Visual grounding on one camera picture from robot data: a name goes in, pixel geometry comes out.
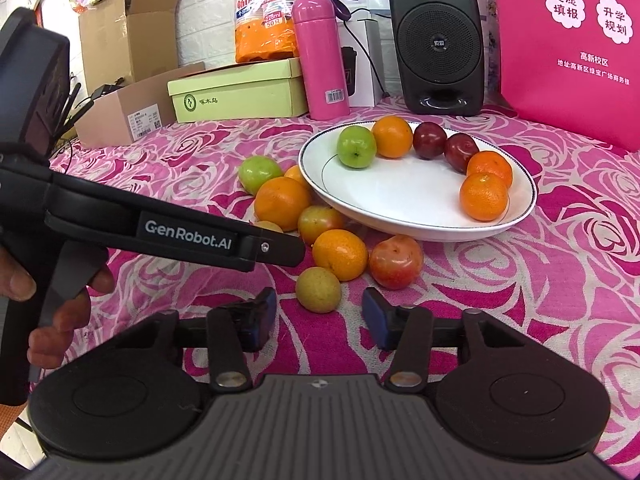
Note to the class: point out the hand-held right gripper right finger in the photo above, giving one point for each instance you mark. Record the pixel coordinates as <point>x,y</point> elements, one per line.
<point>372,310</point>

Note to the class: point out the bright red plum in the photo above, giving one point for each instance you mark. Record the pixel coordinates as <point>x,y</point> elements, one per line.
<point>396,262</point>

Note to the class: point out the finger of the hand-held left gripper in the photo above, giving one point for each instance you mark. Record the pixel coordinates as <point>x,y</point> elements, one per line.
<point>280,252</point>

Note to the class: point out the tan longan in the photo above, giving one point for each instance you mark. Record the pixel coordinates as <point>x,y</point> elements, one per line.
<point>318,290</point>
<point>270,226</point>

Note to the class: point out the yellow red plum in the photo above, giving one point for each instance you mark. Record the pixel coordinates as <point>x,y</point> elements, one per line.
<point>320,222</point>

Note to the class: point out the pink printed bag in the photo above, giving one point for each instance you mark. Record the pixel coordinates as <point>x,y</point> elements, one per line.
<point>575,100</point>

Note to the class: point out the pink rose tablecloth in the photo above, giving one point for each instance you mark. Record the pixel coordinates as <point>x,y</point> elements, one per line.
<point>525,285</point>

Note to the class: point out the white product box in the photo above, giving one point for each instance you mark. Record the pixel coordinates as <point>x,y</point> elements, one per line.
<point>367,60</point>

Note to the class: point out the dark red plum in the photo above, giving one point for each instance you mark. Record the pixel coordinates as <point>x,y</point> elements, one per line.
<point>460,151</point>
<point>430,140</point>

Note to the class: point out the pink thermos bottle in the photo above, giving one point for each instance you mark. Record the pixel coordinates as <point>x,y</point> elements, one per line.
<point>320,60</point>

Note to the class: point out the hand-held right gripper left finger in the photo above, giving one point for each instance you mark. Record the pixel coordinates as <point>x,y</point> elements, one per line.
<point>265,310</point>

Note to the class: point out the open cardboard box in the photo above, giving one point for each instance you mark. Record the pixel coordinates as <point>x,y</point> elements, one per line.
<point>110,45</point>

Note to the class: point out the black power adapter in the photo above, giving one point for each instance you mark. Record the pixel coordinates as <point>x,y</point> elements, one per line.
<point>102,91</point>

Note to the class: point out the green apple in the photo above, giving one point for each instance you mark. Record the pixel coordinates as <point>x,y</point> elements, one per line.
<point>259,174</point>
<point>356,147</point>

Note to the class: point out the pack of paper cups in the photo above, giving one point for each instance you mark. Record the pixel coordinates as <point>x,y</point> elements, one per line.
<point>262,25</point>

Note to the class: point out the small orange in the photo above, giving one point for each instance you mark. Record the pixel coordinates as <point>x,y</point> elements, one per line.
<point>340,255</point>
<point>296,176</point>

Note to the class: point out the person's left hand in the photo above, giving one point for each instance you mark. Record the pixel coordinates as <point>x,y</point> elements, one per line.
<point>72,312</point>

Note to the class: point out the black speaker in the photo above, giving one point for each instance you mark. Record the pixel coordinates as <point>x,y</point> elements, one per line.
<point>435,45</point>

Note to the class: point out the mandarin orange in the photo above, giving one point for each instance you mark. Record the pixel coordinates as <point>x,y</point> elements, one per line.
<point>492,166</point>
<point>483,197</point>

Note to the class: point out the large orange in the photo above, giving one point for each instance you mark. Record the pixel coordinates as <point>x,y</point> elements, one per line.
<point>281,203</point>
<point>392,136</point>

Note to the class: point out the white plate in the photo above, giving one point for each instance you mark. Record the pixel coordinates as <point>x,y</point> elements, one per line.
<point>415,195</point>

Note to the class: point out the light green shoebox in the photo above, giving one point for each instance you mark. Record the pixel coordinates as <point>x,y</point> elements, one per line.
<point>235,95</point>

